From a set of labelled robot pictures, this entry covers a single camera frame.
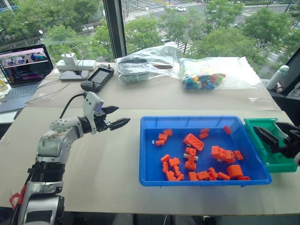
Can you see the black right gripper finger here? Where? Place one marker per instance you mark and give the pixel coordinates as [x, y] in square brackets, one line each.
[286, 128]
[269, 139]

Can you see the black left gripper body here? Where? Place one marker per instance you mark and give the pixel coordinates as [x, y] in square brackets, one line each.
[101, 123]

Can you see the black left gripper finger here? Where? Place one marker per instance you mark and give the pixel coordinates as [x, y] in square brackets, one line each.
[119, 123]
[111, 109]

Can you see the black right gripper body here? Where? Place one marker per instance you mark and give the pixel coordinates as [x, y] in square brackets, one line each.
[293, 143]

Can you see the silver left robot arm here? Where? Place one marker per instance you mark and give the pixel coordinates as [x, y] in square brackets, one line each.
[55, 143]

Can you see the green plastic bin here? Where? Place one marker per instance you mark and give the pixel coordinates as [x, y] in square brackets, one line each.
[272, 164]

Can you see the bag of colourful toy bricks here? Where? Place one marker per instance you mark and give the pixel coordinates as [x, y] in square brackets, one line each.
[204, 79]

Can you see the black handheld game controller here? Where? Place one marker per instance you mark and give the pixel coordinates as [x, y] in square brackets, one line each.
[98, 77]

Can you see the orange cylinder block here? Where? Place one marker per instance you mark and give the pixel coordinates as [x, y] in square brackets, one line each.
[235, 171]

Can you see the white water bottle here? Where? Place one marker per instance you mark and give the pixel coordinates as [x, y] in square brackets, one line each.
[277, 78]

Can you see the clear bag with dark items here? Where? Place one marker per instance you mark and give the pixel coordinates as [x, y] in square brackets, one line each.
[140, 68]

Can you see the white power strip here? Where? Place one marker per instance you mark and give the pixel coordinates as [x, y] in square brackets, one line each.
[86, 64]

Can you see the smartphone with dark screen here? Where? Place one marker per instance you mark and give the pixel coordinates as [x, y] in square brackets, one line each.
[70, 75]

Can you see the black monitor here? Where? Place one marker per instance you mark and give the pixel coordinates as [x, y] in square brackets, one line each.
[291, 75]

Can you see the blue plastic tray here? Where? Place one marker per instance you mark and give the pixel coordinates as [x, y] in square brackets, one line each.
[173, 146]

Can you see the white charger plug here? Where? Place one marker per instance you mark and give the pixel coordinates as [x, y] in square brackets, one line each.
[69, 58]

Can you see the orange plastic toy brick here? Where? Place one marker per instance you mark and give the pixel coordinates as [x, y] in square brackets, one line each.
[193, 141]

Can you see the open laptop computer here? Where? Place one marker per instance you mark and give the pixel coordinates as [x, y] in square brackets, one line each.
[21, 70]

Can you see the yellow packet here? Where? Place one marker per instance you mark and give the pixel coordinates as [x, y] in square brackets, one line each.
[3, 86]

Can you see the red tape strip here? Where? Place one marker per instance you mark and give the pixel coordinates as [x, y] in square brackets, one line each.
[15, 199]

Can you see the white car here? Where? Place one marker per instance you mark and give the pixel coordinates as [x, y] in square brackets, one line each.
[181, 9]

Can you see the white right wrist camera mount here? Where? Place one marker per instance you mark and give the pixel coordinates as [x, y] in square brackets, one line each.
[297, 160]

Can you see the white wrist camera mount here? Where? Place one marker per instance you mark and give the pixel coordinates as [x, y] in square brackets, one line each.
[91, 103]
[297, 160]

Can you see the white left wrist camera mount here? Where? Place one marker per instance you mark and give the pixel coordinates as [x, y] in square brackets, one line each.
[91, 103]

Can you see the black window frame post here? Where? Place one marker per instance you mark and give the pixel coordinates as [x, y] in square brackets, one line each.
[114, 28]

